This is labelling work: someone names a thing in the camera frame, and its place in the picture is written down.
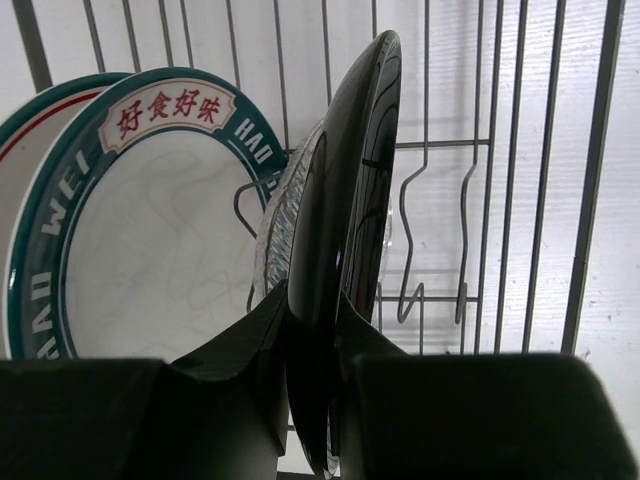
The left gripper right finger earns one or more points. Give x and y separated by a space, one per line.
505 416

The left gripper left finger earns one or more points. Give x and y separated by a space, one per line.
219 412

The clear glass plate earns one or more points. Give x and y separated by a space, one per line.
275 234

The white plate green rim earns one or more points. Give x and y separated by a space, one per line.
131 239

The white plate red characters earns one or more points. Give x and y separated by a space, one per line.
27 134

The black plate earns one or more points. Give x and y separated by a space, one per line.
339 236

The grey wire dish rack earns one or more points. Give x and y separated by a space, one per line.
494 136

